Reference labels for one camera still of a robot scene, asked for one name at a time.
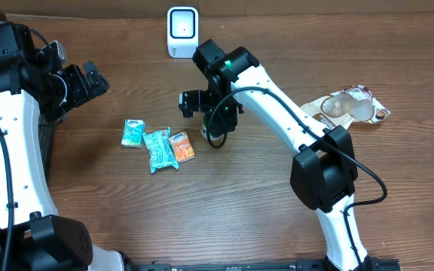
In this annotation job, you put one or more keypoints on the orange tissue packet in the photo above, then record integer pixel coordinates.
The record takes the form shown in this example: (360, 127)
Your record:
(182, 147)

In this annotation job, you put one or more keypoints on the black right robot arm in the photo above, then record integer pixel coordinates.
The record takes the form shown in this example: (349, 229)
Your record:
(323, 164)

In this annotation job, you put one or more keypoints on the green Kleenex tissue pack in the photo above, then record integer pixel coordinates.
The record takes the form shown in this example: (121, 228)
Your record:
(132, 134)

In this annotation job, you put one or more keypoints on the brown cardboard backdrop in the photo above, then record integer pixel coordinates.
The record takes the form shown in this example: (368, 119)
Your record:
(159, 8)

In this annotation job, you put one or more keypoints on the white barcode scanner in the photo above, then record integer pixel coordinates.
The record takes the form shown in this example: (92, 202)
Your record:
(182, 31)

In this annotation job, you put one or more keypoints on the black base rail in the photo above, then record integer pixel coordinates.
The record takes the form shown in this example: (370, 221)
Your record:
(224, 267)

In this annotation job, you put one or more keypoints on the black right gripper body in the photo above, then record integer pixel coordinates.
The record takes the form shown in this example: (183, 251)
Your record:
(227, 114)

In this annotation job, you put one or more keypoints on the light green wipes packet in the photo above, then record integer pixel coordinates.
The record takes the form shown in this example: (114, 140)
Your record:
(160, 151)

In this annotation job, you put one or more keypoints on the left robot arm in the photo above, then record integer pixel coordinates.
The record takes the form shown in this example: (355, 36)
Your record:
(53, 242)

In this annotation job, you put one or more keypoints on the clear bagged bread pack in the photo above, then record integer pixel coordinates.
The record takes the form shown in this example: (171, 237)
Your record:
(354, 104)

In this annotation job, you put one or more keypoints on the green lidded jar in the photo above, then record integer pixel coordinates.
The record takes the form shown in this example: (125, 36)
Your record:
(203, 129)

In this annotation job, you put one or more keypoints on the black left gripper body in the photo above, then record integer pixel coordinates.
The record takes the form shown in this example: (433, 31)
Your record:
(85, 83)

